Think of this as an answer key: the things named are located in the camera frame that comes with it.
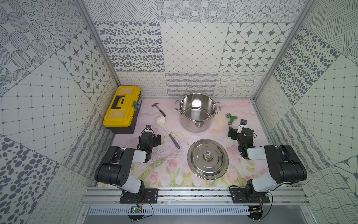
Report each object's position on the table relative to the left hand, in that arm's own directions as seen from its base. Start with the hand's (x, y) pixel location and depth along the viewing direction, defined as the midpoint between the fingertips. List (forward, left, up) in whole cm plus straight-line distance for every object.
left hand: (151, 133), depth 95 cm
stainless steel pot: (+22, -33, -2) cm, 40 cm away
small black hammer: (+31, +2, -3) cm, 31 cm away
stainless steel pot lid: (-16, -39, -3) cm, 42 cm away
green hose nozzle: (+17, -60, -3) cm, 63 cm away
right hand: (+4, -60, +1) cm, 60 cm away
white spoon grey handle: (+12, -5, -1) cm, 13 cm away
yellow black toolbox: (+4, +18, +14) cm, 23 cm away
